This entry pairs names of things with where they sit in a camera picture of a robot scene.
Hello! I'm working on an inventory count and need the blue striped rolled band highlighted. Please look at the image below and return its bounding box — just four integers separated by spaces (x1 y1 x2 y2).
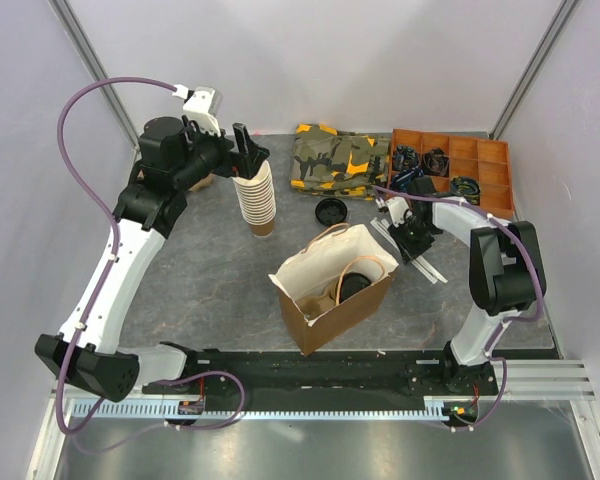
390 167 424 193

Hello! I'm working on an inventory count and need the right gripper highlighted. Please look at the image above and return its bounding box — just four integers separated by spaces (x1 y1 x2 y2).
387 215 437 265

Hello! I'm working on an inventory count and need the slotted cable duct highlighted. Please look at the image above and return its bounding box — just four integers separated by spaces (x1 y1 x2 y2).
69 397 479 421

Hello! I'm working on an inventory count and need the yellow black rolled band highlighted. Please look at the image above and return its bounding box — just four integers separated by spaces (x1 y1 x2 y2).
450 176 481 205

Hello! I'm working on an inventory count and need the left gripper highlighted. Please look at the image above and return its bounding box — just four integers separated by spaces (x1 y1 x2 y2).
173 116 269 191

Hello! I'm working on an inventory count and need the stack of paper cups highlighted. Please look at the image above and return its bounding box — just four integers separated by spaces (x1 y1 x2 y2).
233 160 277 237

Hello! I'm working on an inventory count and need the brown paper bag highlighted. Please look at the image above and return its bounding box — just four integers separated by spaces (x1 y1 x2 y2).
269 223 398 355

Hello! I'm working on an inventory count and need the orange compartment tray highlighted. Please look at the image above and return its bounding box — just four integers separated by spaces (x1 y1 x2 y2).
390 129 515 219

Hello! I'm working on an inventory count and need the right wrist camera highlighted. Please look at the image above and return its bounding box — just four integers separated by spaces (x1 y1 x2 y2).
375 195 413 227

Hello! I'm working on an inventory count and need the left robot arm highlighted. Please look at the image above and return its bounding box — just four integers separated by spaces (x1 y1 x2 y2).
34 117 270 402

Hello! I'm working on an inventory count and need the white straw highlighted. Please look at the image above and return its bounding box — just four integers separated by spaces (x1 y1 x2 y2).
370 218 398 250
412 256 448 284

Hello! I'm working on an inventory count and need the black plastic cup lid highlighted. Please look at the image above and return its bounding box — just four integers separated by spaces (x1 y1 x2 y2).
338 272 372 303

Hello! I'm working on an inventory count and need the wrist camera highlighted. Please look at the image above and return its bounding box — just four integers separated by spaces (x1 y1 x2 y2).
375 195 413 227
172 84 222 136

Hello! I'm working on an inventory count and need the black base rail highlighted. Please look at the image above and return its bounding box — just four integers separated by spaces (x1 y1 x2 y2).
142 349 499 410

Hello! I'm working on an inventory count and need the camouflage folded cloth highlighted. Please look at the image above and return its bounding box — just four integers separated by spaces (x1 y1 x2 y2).
290 124 390 200

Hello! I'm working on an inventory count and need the dark rolled band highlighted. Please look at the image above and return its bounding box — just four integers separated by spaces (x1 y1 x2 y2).
392 145 420 172

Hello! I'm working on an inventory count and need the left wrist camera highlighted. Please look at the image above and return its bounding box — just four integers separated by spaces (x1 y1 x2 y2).
172 84 222 136

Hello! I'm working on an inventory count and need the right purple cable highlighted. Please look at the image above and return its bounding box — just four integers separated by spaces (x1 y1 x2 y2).
372 185 546 436

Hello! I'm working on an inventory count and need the cardboard cup carrier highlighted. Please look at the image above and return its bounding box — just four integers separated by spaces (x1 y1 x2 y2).
189 174 213 192
297 295 335 320

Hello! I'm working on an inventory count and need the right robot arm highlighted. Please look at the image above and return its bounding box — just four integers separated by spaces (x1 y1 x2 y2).
377 177 546 394

